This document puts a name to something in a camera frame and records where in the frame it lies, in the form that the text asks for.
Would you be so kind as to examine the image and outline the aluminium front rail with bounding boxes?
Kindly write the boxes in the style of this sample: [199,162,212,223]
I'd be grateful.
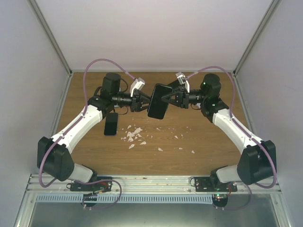
[26,174,282,194]

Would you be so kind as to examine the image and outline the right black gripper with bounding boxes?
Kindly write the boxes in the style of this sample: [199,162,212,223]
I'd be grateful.
[160,86,206,109]

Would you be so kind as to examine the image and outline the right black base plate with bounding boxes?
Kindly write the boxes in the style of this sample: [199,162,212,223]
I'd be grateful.
[189,176,238,192]

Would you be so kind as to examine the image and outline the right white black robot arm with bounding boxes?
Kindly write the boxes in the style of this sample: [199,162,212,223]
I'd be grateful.
[162,72,277,192]

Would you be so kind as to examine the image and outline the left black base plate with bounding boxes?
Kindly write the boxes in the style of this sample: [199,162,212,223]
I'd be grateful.
[66,175,113,192]

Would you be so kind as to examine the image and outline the black cased phone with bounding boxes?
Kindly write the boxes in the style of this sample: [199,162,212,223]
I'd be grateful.
[147,83,172,120]
[167,80,180,89]

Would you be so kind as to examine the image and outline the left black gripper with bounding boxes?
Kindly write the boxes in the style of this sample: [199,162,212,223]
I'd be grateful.
[113,91,156,112]

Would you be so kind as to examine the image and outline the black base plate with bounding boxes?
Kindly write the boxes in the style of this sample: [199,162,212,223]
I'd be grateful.
[189,176,238,192]
[66,175,113,192]

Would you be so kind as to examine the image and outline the white debris pieces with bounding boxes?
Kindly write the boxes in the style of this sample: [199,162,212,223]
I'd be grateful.
[117,117,198,154]

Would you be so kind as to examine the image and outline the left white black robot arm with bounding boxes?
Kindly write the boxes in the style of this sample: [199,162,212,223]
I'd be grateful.
[37,73,151,191]

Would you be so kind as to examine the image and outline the grey slotted cable duct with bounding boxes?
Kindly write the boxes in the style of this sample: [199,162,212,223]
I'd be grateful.
[36,193,213,204]

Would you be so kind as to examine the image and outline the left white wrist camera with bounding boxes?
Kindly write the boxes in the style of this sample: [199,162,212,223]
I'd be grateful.
[130,78,145,97]

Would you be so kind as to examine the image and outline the black smartphone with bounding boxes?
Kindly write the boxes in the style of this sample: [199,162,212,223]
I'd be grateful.
[104,113,118,136]

